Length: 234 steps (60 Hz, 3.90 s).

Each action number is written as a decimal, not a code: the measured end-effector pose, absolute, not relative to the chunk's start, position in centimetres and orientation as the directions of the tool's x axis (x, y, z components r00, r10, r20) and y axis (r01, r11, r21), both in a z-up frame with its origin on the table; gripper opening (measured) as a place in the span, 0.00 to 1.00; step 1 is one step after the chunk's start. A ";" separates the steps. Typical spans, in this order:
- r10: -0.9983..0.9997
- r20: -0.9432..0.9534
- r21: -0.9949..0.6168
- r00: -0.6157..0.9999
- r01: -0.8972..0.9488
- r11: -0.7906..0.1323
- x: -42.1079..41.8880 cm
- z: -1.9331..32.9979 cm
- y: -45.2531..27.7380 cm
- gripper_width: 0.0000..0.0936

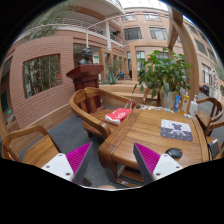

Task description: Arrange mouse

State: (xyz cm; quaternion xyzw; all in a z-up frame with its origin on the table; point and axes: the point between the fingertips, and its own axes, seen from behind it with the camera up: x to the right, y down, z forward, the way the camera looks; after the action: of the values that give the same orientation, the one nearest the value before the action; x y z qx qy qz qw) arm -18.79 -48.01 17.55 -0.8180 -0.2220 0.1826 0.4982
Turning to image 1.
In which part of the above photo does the yellow bottle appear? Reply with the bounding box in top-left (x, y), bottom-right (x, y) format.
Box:
top-left (181, 91), bottom-right (190, 113)

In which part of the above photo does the wooden armchair behind table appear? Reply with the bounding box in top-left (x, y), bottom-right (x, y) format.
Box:
top-left (69, 87), bottom-right (136, 139)

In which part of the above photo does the wooden pillar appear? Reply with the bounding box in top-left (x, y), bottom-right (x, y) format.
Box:
top-left (167, 6), bottom-right (199, 100)

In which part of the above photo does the red wooden pedestal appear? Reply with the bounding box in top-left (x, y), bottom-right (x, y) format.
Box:
top-left (66, 64), bottom-right (104, 91)

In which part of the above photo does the white plant pot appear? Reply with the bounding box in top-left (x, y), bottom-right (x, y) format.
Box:
top-left (160, 91), bottom-right (175, 109)

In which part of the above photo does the wooden chair at left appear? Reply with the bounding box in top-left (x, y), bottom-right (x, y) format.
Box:
top-left (2, 125), bottom-right (60, 168)

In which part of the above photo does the wooden chair at right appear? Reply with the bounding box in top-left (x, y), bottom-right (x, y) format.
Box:
top-left (196, 97), bottom-right (224, 161)

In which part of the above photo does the potted green plant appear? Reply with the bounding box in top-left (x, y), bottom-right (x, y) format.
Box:
top-left (132, 47), bottom-right (193, 100)

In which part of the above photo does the white pump bottle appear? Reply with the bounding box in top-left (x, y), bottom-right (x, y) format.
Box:
top-left (189, 96), bottom-right (198, 117)

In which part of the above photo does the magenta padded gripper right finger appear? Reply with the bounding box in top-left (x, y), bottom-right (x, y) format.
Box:
top-left (133, 143), bottom-right (182, 185)

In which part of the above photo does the dark bust statue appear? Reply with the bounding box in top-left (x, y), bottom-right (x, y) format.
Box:
top-left (78, 48), bottom-right (92, 65)

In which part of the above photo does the blue tube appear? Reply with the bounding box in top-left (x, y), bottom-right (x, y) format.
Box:
top-left (174, 95), bottom-right (181, 112)

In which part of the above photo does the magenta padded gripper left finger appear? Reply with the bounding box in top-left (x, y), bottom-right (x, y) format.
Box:
top-left (42, 142), bottom-right (92, 185)

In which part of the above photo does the red and white bag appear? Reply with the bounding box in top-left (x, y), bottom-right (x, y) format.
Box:
top-left (105, 108), bottom-right (131, 125)

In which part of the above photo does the wooden chair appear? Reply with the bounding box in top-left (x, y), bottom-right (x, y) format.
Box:
top-left (2, 125), bottom-right (60, 168)
top-left (196, 97), bottom-right (224, 161)

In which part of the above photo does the black computer mouse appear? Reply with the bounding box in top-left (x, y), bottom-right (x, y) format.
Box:
top-left (166, 148), bottom-right (182, 158)

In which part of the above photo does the wooden table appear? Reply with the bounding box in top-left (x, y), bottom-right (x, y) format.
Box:
top-left (98, 108), bottom-right (209, 183)

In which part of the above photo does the grey patterned mouse pad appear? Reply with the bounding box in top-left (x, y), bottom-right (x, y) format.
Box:
top-left (160, 119), bottom-right (193, 141)

